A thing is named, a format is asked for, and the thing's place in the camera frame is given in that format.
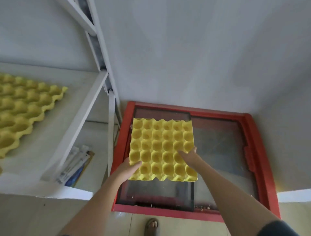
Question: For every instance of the person's left hand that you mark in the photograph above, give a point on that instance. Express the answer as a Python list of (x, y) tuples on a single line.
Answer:
[(125, 169)]

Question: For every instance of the person's right hand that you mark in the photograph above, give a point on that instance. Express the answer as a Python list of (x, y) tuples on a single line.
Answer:
[(192, 159)]

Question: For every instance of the person's right thumb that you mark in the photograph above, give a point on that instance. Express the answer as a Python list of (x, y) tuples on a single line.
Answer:
[(182, 154)]

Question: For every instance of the person's left thumb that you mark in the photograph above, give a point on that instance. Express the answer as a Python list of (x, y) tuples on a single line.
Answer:
[(136, 165)]

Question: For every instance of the person's left forearm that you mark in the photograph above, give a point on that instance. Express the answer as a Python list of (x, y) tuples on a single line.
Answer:
[(97, 204)]

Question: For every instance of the person's right forearm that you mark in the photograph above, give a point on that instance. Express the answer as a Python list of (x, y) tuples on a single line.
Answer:
[(233, 197)]

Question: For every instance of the red chest freezer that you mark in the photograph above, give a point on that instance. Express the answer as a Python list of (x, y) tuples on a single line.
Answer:
[(189, 158)]

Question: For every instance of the person's sandal foot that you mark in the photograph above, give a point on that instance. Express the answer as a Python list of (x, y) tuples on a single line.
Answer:
[(151, 226)]

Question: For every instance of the white paper packets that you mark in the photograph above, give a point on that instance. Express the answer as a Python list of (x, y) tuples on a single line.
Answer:
[(70, 165)]

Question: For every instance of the white metal shelf rack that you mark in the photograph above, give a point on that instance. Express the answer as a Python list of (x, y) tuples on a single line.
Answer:
[(73, 109)]

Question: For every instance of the dark sleeve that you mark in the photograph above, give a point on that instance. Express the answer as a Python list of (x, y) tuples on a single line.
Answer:
[(283, 228)]

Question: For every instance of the large yellow egg tray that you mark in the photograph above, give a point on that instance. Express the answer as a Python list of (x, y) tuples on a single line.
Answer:
[(21, 104)]

